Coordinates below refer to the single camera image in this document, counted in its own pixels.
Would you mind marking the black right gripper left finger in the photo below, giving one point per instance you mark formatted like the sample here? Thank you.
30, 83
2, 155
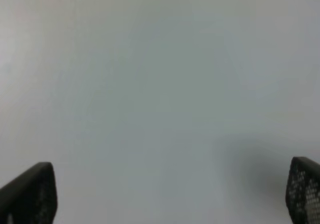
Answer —
30, 198

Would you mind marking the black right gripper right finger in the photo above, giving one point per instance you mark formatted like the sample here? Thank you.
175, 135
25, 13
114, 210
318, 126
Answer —
302, 196

